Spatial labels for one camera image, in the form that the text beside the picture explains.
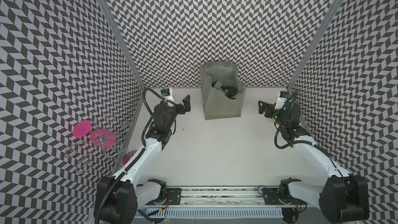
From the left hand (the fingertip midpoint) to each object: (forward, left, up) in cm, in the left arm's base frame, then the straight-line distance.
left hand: (182, 96), depth 78 cm
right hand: (-1, -45, -7) cm, 45 cm away
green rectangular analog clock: (+15, -27, -12) cm, 33 cm away
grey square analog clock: (+19, -20, -11) cm, 29 cm away
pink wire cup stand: (-24, +29, +4) cm, 37 cm away
